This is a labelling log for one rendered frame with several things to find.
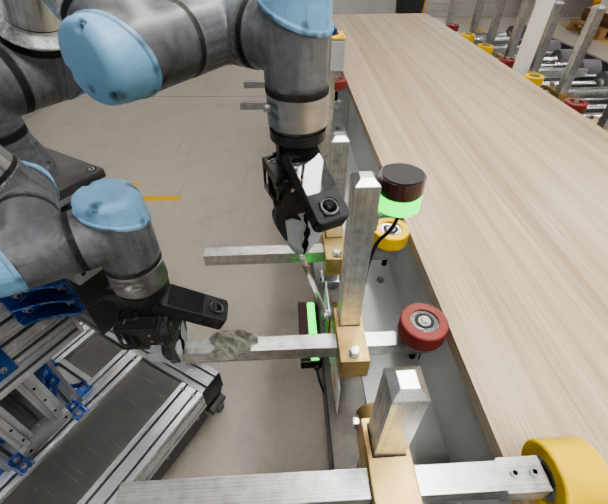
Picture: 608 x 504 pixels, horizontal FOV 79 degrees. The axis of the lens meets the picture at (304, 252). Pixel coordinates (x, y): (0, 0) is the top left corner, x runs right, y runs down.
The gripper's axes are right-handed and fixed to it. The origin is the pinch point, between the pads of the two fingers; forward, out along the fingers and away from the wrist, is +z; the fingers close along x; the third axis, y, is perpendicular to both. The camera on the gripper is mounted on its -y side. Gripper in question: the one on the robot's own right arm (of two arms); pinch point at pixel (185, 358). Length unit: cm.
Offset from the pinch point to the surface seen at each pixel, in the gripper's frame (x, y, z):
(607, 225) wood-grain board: -24, -90, -9
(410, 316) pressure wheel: -1.0, -39.5, -8.5
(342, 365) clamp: 5.1, -27.4, -4.0
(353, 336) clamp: 0.2, -29.9, -5.0
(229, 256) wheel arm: -23.5, -6.0, -3.0
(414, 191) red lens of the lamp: -1.0, -34.8, -33.8
